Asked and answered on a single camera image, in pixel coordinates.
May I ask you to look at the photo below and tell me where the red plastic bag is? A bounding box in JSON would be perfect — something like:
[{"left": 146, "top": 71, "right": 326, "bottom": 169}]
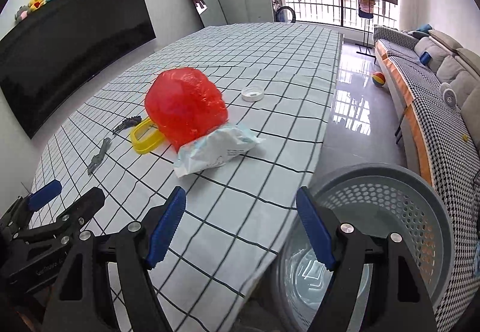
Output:
[{"left": 144, "top": 68, "right": 229, "bottom": 150}]

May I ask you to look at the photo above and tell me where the yellow plush toy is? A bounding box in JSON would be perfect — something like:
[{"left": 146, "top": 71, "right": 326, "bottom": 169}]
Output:
[{"left": 28, "top": 0, "right": 45, "bottom": 12}]

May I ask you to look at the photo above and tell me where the white round cap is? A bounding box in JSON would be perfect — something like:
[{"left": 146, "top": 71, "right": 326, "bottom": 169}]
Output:
[{"left": 241, "top": 86, "right": 264, "bottom": 102}]

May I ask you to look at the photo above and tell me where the grey pink plush toy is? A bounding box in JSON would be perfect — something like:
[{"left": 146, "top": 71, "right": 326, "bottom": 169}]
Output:
[{"left": 15, "top": 5, "right": 30, "bottom": 25}]

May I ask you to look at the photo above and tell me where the colourful toy ball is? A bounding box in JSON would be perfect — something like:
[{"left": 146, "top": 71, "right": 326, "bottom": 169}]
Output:
[{"left": 371, "top": 71, "right": 386, "bottom": 87}]

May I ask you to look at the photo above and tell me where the houndstooth covered grey sofa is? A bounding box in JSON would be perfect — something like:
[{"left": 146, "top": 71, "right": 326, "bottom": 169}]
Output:
[{"left": 373, "top": 26, "right": 479, "bottom": 331}]

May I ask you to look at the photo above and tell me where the black hoop by cabinet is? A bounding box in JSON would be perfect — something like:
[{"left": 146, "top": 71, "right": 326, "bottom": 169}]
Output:
[{"left": 275, "top": 6, "right": 296, "bottom": 23}]

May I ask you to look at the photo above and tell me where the grey perforated laundry basket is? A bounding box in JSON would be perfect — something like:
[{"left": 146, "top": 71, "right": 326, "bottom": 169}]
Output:
[{"left": 273, "top": 164, "right": 454, "bottom": 331}]

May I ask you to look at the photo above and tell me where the black clothes drying stand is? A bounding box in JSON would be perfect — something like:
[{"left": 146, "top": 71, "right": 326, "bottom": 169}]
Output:
[{"left": 357, "top": 0, "right": 377, "bottom": 58}]

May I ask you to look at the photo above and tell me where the light blue baby wipes pack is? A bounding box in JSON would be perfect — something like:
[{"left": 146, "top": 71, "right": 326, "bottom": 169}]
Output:
[{"left": 173, "top": 122, "right": 264, "bottom": 177}]

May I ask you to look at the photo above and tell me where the grey low cabinet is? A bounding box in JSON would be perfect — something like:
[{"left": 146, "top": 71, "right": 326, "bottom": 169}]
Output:
[{"left": 245, "top": 0, "right": 274, "bottom": 23}]

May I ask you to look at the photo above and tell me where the yellow plastic lid ring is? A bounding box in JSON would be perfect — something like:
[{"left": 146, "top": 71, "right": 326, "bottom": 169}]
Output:
[{"left": 129, "top": 116, "right": 167, "bottom": 156}]

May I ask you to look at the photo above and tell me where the blue cylinder on sofa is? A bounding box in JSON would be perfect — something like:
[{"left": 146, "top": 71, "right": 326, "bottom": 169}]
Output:
[{"left": 420, "top": 52, "right": 432, "bottom": 65}]

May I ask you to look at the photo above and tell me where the white black-grid tablecloth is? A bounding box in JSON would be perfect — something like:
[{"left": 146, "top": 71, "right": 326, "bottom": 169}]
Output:
[{"left": 31, "top": 23, "right": 343, "bottom": 331}]

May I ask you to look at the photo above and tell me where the dark grey wrapper scrap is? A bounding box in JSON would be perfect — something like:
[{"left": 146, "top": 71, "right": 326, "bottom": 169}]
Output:
[{"left": 112, "top": 116, "right": 143, "bottom": 134}]

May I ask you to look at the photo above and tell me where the black flat television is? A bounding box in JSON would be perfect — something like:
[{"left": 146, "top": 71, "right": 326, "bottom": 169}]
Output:
[{"left": 1, "top": 0, "right": 155, "bottom": 137}]

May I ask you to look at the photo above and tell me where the small white fan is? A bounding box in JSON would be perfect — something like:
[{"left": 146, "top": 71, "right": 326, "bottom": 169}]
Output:
[{"left": 439, "top": 83, "right": 457, "bottom": 108}]

